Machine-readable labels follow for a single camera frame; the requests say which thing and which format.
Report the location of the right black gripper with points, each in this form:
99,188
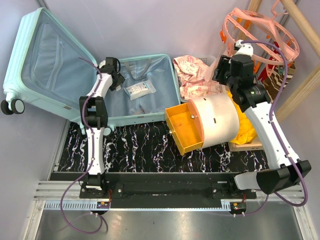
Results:
223,65

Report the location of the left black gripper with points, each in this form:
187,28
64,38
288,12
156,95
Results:
119,80

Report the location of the cream pink-print cloth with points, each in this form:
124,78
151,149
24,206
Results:
192,77

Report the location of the white toiletry pack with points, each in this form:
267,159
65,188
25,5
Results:
140,89

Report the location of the white round drum box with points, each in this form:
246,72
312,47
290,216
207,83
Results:
203,122

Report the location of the light blue hard-shell suitcase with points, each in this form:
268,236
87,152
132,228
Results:
47,69

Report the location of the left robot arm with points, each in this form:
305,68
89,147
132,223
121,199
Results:
94,117

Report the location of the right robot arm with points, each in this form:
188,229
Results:
285,168

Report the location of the translucent pink plastic bag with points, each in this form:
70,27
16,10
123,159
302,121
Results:
210,71

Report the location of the white perforated plastic basket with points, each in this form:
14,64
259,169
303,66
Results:
208,58

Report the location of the red cloth item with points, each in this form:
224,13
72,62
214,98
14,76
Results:
266,72

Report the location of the brown striped cloth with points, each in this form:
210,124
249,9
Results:
273,82

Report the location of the pink round clip hanger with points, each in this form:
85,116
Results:
257,27

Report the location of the yellow cloth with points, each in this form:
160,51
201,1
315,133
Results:
246,132

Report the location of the wooden tray base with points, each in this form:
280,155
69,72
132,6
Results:
251,146

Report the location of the black marble pattern mat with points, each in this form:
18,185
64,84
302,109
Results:
149,147

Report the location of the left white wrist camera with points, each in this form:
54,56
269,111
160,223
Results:
102,64

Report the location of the wooden hanger rack frame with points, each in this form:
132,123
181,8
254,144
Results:
300,100

